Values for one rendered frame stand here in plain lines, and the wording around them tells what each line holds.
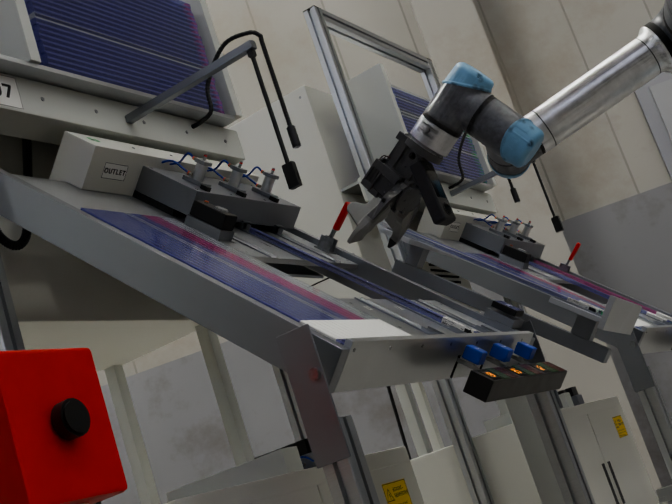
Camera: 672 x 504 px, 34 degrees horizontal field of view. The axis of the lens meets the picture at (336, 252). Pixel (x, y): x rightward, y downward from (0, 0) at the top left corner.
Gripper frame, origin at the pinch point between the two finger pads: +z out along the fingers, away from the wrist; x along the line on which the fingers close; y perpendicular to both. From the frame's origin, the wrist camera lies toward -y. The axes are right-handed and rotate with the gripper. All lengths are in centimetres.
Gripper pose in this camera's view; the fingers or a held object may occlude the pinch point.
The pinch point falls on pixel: (371, 248)
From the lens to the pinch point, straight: 190.4
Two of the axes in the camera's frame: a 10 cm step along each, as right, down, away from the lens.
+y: -6.8, -5.9, 4.3
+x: -5.0, -0.5, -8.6
